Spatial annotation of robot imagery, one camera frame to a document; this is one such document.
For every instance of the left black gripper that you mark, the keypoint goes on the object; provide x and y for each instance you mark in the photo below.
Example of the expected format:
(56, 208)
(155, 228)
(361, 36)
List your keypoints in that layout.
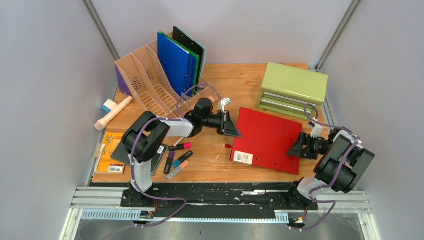
(227, 127)

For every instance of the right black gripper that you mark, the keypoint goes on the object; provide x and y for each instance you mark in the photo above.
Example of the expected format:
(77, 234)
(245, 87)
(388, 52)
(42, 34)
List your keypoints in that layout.
(305, 139)

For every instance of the red binder folder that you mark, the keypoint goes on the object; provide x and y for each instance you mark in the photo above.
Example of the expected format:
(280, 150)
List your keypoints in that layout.
(265, 140)

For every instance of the green metal drawer cabinet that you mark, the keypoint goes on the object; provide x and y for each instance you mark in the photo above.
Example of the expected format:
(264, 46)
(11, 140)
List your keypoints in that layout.
(292, 91)

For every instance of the green translucent plastic folder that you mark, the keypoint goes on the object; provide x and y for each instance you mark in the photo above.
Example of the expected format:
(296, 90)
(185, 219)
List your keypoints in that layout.
(198, 63)

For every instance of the blue binder folder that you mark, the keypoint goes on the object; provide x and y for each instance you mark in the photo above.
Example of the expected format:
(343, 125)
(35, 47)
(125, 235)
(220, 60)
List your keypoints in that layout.
(175, 66)

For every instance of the beige plastic file organizer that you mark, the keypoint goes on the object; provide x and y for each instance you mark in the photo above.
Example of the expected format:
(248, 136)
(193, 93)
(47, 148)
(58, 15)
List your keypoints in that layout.
(150, 87)

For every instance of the black notebook with sticker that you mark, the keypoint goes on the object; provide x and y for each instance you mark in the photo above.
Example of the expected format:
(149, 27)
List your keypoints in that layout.
(121, 154)

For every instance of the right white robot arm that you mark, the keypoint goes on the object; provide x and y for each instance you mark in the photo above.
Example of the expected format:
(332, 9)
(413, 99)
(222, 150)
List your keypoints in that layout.
(344, 161)

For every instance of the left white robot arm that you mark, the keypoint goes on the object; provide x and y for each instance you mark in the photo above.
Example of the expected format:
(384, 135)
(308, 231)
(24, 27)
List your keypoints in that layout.
(144, 138)

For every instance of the pink highlighter marker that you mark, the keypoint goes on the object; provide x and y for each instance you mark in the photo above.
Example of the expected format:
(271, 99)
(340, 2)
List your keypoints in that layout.
(181, 146)

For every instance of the orange highlighter marker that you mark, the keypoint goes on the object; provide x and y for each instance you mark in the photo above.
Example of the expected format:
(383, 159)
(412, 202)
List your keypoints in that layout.
(177, 170)

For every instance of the blue highlighter marker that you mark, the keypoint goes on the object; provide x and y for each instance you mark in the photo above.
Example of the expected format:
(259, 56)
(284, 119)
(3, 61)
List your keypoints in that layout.
(182, 159)

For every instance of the purple highlighter marker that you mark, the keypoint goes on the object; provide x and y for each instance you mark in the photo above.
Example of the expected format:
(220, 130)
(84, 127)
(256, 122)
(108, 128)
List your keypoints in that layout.
(169, 162)

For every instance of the black clipboard blue back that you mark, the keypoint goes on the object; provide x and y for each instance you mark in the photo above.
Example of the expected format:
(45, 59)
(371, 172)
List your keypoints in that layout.
(193, 45)

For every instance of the blue white eraser block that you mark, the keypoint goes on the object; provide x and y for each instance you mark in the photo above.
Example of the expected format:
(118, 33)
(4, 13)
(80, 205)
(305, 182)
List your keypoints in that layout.
(108, 105)

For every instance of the orange yellow booklet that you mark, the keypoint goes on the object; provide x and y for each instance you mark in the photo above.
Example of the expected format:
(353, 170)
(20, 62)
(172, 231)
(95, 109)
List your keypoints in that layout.
(105, 163)

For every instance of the beige rolled tube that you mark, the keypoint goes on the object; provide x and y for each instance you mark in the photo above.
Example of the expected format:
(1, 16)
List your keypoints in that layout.
(103, 122)

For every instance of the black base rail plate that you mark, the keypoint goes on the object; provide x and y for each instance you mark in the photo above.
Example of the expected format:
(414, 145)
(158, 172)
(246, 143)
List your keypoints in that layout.
(234, 200)

